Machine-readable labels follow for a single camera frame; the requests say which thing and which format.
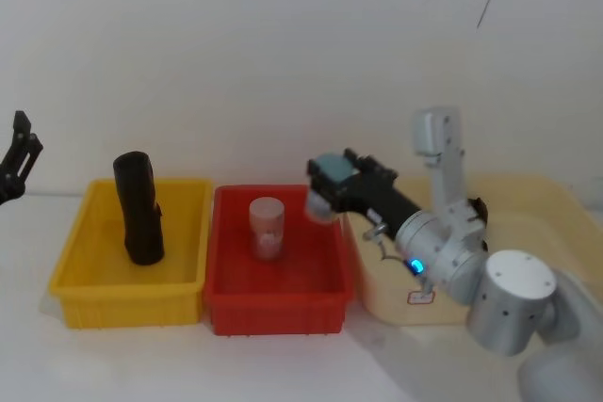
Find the black cylindrical pouch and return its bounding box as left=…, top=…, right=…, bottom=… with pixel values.
left=111, top=151, right=167, bottom=267

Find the thin cable with silver plug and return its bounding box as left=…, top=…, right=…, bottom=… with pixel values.
left=362, top=221, right=407, bottom=263

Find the white label sticker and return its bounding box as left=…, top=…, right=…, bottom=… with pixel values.
left=405, top=289, right=437, bottom=306

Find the red plastic bin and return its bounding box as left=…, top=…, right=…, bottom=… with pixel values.
left=202, top=184, right=356, bottom=338

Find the cream plastic bin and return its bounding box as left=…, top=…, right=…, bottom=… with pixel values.
left=346, top=171, right=603, bottom=328

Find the clear jar with teal lid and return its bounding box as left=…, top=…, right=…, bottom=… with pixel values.
left=303, top=153, right=356, bottom=226

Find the yellow plastic bin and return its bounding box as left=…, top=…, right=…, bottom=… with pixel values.
left=48, top=178, right=215, bottom=330

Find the clear jar with pink lid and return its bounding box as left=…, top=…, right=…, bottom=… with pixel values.
left=248, top=198, right=287, bottom=263

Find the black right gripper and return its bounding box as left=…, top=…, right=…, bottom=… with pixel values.
left=307, top=147, right=424, bottom=239

